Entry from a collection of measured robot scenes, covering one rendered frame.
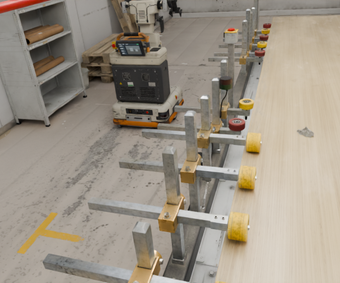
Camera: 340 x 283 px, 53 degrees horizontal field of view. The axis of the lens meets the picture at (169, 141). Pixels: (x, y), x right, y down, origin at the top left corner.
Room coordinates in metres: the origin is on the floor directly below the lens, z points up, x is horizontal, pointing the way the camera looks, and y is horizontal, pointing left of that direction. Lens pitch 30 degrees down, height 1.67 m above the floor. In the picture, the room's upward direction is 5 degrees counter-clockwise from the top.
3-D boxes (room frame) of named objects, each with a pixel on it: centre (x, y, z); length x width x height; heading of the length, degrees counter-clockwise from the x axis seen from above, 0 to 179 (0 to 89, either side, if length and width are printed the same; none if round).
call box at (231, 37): (2.03, -0.42, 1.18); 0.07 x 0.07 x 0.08; 70
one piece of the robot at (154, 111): (3.21, 0.28, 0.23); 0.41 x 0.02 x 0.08; 70
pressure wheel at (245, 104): (1.71, -0.44, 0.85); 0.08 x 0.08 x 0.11
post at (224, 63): (1.79, -0.33, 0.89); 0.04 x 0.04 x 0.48; 70
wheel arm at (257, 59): (2.72, -0.59, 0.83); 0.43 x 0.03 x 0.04; 70
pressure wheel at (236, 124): (1.48, -0.34, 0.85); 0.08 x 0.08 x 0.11
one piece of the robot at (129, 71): (3.44, 0.22, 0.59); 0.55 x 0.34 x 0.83; 70
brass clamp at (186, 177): (1.06, -0.07, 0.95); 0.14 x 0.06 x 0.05; 160
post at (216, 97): (1.55, -0.25, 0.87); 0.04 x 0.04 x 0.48; 70
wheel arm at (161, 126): (1.55, -0.15, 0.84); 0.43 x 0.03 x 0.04; 70
